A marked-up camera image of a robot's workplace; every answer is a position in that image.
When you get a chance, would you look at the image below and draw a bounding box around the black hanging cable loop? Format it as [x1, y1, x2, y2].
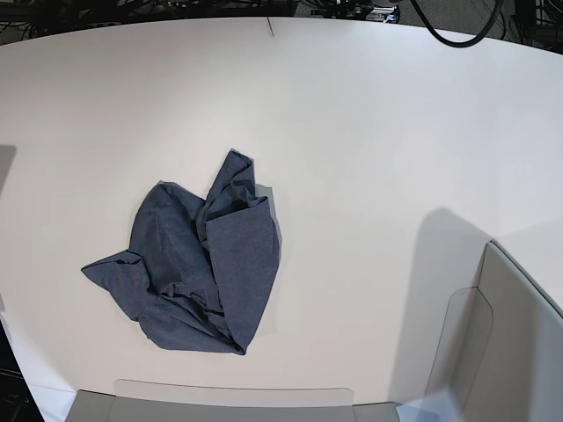
[411, 0, 504, 49]

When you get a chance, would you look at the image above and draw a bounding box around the grey chair right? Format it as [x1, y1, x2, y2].
[421, 242, 562, 421]

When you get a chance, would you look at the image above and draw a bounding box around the dark blue t-shirt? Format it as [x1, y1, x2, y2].
[83, 150, 281, 355]

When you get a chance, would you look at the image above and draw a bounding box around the grey chair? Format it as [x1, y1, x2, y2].
[421, 242, 562, 421]
[66, 379, 399, 421]

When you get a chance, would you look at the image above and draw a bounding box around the grey chair bottom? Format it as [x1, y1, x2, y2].
[66, 379, 399, 421]

